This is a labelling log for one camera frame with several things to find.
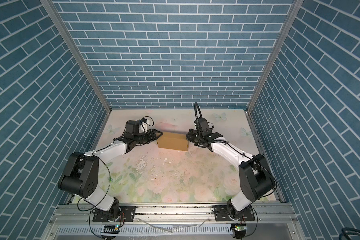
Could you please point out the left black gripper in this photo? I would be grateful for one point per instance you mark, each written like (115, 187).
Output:
(154, 136)

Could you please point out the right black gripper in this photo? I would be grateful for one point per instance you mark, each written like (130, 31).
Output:
(189, 137)

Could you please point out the brown cardboard box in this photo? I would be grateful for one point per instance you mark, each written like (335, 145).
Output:
(173, 141)

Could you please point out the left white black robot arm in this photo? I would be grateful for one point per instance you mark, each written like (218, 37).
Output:
(81, 173)

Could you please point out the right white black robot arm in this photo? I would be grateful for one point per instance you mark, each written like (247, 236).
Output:
(255, 177)

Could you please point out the right green circuit board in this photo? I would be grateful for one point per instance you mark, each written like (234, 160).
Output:
(239, 228)

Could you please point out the green circuit board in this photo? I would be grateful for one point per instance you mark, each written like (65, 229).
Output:
(239, 228)
(110, 229)

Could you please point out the left green circuit board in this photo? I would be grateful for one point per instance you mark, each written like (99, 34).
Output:
(110, 229)

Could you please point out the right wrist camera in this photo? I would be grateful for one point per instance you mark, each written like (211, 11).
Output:
(202, 125)

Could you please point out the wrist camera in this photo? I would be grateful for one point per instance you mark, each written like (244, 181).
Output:
(202, 125)
(134, 127)

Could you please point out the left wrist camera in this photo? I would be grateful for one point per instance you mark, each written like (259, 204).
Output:
(134, 127)

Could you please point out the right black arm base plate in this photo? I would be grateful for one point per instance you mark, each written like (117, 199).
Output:
(224, 213)

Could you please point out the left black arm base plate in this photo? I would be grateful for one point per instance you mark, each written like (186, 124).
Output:
(120, 214)

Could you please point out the aluminium front rail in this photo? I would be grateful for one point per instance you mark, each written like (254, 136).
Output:
(274, 221)

